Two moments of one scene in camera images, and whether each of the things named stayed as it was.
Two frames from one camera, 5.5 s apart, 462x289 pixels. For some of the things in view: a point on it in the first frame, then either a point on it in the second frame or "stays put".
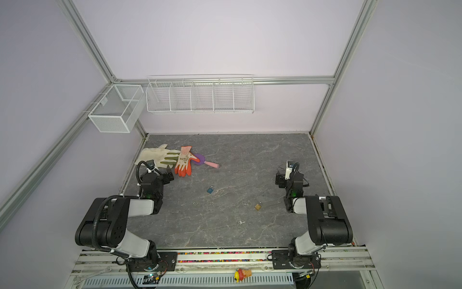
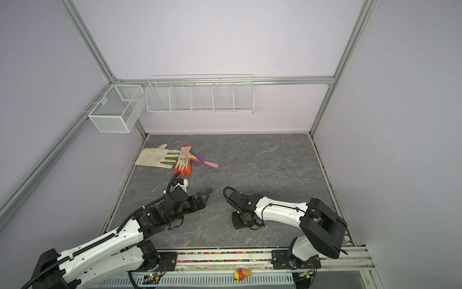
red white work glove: x=184 y=166 stays put
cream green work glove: x=163 y=158 stays put
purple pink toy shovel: x=201 y=158 stays put
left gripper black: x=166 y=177 -> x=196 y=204
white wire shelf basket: x=201 y=94 stays put
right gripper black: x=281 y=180 -> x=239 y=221
